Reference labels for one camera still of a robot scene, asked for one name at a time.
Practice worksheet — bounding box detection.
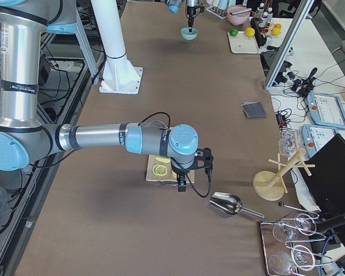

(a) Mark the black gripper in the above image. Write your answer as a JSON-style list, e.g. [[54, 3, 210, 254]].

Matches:
[[171, 159, 192, 192], [186, 5, 204, 32]]

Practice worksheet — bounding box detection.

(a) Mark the light green bowl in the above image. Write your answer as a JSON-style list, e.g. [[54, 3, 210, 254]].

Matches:
[[181, 27, 198, 41]]

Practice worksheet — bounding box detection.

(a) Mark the pink bowl with ice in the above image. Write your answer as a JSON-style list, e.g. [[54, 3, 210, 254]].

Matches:
[[227, 6, 251, 26]]

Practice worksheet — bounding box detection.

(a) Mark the lemon slice lower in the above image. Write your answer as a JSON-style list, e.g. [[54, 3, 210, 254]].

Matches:
[[152, 164, 167, 177]]

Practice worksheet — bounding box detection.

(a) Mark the bamboo cutting board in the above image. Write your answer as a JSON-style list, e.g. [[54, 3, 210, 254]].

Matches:
[[145, 127, 196, 183]]

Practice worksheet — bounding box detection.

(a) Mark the green lime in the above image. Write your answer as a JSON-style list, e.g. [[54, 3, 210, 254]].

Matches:
[[230, 29, 238, 36]]

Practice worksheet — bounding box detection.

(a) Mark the metal scoop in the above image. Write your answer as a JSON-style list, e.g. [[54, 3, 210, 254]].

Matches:
[[209, 191, 265, 219]]

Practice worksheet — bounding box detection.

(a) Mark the cream tray with cartoon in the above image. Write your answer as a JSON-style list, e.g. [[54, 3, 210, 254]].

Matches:
[[227, 31, 259, 54]]

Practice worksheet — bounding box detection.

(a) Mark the yellow lemon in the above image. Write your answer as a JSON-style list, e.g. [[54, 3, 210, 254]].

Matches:
[[244, 28, 255, 37]]

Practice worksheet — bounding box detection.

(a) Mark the orange fruit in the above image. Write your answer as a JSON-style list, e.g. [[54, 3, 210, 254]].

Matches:
[[271, 24, 282, 36]]

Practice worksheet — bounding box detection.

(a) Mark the wooden mug tree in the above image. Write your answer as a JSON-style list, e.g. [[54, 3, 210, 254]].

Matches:
[[252, 133, 316, 201]]

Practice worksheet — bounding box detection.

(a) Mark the grey folded cloth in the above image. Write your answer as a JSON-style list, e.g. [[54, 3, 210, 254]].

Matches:
[[241, 101, 267, 118]]

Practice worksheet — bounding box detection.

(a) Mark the clear plastic container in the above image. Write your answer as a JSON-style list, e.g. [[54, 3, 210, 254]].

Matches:
[[278, 129, 301, 158]]

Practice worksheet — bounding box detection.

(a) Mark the teach pendant near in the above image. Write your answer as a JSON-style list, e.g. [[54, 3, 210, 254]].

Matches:
[[301, 124, 339, 158]]

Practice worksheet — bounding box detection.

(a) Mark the teach pendant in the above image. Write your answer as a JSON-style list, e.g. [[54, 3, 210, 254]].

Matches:
[[307, 92, 345, 129], [301, 124, 339, 158]]

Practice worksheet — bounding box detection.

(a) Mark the black monitor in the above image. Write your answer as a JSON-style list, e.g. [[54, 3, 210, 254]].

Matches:
[[301, 134, 345, 214]]

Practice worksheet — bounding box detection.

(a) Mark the teach pendant far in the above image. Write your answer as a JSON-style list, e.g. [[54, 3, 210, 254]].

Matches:
[[307, 92, 345, 129]]

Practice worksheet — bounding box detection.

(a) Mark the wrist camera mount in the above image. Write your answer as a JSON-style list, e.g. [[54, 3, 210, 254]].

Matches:
[[191, 147, 214, 173]]

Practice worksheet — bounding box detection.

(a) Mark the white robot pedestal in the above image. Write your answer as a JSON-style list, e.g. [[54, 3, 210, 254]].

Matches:
[[91, 0, 143, 95]]

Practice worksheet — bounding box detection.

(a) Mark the aluminium frame post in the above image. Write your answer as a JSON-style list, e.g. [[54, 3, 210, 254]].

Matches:
[[263, 0, 314, 90]]

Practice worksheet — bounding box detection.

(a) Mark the wire glass rack tray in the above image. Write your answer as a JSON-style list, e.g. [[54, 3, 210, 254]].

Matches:
[[259, 213, 333, 275]]

